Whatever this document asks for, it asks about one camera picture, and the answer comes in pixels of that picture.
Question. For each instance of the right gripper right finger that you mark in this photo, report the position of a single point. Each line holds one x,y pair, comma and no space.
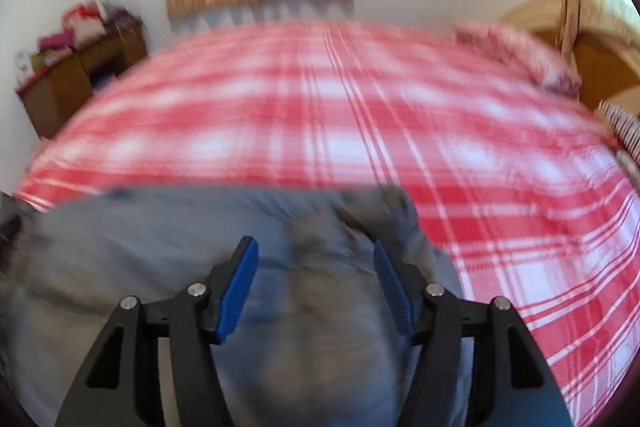
478,363

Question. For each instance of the grey puffer jacket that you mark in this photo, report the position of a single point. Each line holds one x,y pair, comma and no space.
310,330

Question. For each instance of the pile of folded clothes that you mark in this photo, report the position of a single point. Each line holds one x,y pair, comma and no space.
81,24

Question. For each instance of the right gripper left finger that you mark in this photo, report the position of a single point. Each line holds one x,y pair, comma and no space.
149,352

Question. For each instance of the red white plaid bedspread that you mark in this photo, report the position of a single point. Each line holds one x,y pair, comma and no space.
519,185

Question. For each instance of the pink floral pillow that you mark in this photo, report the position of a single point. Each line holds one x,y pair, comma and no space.
544,65

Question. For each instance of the wooden headboard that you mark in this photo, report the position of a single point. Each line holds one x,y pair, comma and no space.
609,68

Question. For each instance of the brown wooden desk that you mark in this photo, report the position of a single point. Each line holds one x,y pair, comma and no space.
55,95

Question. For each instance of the striped pillow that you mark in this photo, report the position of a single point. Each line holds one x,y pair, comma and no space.
625,126

